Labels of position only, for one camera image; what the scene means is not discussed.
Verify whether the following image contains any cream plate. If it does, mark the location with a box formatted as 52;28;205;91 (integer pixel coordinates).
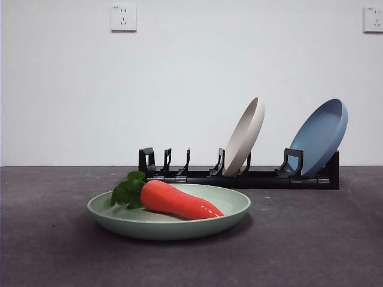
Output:
221;96;266;178

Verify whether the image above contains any white wall socket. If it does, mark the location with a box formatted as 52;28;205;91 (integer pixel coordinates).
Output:
110;4;138;33
363;6;383;33

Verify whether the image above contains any blue plate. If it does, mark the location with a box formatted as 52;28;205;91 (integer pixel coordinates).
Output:
289;98;349;177

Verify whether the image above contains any black plate rack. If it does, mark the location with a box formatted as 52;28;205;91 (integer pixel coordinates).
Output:
138;147;341;190

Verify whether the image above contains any orange carrot with green leaves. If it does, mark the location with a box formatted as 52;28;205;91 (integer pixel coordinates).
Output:
110;170;225;221

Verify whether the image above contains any pale green plate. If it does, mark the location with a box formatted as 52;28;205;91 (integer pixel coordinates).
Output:
87;184;251;242

